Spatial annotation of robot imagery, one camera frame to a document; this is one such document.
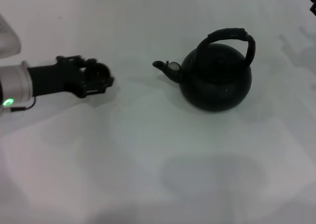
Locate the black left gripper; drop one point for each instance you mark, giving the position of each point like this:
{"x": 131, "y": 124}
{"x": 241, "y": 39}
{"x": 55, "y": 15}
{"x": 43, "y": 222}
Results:
{"x": 51, "y": 78}

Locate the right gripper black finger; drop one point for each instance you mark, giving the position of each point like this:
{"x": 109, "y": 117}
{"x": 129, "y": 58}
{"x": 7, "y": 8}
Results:
{"x": 313, "y": 9}

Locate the small black teacup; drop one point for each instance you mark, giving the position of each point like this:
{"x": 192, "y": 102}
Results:
{"x": 100, "y": 69}

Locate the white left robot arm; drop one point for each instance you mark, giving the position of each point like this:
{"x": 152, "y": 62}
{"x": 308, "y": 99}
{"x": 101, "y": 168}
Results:
{"x": 14, "y": 83}

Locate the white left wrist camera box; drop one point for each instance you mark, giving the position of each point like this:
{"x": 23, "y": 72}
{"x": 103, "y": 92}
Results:
{"x": 8, "y": 40}

